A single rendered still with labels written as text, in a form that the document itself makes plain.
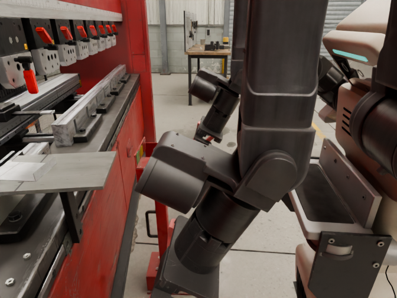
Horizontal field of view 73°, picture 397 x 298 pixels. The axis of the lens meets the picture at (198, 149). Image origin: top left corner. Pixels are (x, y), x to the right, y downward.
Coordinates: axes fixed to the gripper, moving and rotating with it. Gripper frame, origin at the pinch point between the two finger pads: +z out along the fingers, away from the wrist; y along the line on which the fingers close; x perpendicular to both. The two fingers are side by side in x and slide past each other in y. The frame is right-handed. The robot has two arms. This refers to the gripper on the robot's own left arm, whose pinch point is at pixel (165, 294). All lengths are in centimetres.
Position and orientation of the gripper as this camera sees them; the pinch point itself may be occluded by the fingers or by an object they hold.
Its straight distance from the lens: 41.1
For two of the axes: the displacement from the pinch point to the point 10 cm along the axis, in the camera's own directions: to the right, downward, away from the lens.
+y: -0.9, 4.2, -9.0
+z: -4.5, 7.9, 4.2
